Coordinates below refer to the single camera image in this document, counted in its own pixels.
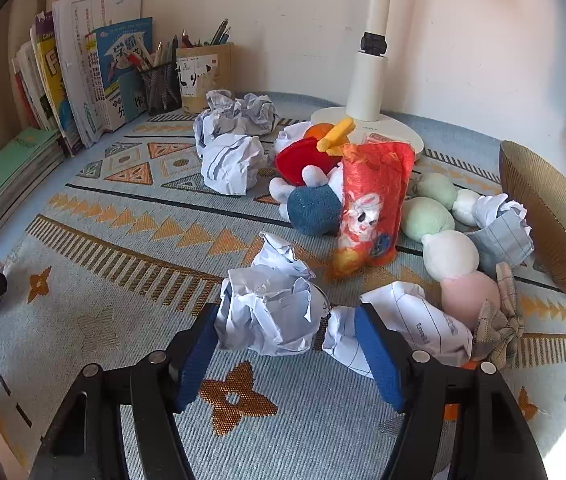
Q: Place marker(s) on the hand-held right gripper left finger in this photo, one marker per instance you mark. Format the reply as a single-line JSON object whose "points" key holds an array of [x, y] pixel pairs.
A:
{"points": [[198, 360]]}

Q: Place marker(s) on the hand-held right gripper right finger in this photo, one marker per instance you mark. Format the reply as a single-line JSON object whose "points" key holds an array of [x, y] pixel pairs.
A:
{"points": [[378, 355]]}

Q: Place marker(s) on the paper ball with print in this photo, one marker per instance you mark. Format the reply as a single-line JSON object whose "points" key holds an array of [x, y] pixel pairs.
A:
{"points": [[413, 325]]}

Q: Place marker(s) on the large white paper ball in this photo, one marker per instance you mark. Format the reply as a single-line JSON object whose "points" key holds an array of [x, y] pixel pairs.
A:
{"points": [[268, 310]]}

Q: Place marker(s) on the green white pink dango plush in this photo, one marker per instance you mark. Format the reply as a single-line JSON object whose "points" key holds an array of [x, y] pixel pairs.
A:
{"points": [[450, 255]]}

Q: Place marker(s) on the checked fabric bow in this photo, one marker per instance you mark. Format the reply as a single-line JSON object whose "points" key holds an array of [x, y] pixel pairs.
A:
{"points": [[500, 325]]}

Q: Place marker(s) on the red orange plush packet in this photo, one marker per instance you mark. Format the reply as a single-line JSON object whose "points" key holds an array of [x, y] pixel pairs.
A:
{"points": [[370, 195]]}

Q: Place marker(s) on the white and blue plush toy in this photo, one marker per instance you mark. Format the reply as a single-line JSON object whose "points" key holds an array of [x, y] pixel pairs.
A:
{"points": [[313, 205]]}

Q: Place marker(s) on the blue lined paper ball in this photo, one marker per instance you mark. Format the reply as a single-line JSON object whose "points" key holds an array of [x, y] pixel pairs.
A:
{"points": [[505, 232]]}

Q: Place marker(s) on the red plush toy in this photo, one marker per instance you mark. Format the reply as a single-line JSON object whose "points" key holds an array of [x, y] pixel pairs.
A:
{"points": [[295, 160]]}

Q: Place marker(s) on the brown ribbed bowl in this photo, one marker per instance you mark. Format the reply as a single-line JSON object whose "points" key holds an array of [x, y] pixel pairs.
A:
{"points": [[548, 220]]}

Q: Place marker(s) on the yellow plush stick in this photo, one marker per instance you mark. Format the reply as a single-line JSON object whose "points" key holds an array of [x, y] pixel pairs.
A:
{"points": [[335, 136]]}

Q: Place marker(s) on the orange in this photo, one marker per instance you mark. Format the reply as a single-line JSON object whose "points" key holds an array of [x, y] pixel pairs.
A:
{"points": [[315, 131]]}

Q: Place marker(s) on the stack of green books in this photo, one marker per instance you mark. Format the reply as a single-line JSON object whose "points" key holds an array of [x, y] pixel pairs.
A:
{"points": [[8, 170]]}

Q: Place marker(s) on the patterned blue orange mat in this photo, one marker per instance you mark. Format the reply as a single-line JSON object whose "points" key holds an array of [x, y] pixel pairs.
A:
{"points": [[113, 260]]}

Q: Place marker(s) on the row of upright books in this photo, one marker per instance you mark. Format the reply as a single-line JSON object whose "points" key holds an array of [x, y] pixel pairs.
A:
{"points": [[70, 70]]}

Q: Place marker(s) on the black mesh pen holder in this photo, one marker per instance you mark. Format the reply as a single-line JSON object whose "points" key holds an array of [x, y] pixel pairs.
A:
{"points": [[160, 87]]}

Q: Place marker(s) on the beige pen holder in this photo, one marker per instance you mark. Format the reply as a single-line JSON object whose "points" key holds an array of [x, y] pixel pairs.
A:
{"points": [[205, 80]]}

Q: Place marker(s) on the bundle of pens and pencils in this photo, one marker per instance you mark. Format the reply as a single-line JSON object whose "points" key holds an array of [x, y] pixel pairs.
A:
{"points": [[155, 55]]}

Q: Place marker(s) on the white desk lamp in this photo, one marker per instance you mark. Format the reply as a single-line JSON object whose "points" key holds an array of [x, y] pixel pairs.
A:
{"points": [[368, 60]]}

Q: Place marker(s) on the bunch of dark pens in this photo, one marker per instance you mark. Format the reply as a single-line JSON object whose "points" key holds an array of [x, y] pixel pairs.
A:
{"points": [[218, 35]]}

